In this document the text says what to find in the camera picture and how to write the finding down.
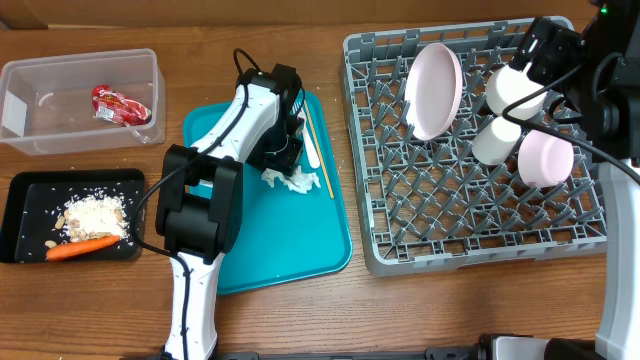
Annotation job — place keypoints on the white paper cup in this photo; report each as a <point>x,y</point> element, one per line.
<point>495,142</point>

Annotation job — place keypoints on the wooden chopstick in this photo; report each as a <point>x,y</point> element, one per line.
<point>318,149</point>

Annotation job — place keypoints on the black plastic tray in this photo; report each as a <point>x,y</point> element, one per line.
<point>37,203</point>

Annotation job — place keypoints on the white tissue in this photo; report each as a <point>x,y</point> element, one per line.
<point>298,182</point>

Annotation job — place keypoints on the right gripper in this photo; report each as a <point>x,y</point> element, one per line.
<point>554,37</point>

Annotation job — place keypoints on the orange carrot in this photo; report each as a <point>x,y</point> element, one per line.
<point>71,250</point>

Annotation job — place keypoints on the white bowl with rice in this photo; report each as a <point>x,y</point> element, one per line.
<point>506,86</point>

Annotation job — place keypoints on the teal serving tray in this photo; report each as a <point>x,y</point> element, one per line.
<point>286,236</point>

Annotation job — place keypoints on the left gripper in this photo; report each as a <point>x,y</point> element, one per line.
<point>286,161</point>

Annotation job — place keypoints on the white bowl with few peanuts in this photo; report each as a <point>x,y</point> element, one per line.
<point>544,160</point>

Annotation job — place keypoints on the silver red snack wrapper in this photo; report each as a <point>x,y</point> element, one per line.
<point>118,108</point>

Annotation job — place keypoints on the white round plate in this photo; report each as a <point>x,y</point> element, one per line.
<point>433,91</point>

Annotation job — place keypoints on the grey dishwasher rack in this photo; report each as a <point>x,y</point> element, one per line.
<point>431,205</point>

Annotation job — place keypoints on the clear plastic bin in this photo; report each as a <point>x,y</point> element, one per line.
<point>47,103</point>

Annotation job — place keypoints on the rice and peanut shells pile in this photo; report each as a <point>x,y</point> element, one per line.
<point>100,213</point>

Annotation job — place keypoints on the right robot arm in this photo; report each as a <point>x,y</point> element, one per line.
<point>597,72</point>

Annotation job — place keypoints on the white plastic fork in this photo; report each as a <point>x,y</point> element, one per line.
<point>310,149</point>

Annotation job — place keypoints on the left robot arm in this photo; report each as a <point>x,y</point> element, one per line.
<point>200,205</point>

